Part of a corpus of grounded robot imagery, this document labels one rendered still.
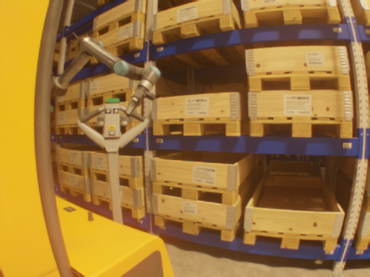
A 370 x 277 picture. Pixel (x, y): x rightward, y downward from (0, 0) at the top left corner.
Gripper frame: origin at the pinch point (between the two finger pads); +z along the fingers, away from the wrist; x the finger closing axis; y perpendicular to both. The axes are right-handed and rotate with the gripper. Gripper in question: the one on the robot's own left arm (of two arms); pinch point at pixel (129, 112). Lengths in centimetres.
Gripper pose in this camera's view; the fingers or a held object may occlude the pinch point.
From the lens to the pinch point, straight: 123.9
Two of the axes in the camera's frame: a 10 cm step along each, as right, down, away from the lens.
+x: 2.5, -2.3, -9.4
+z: -4.0, 8.6, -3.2
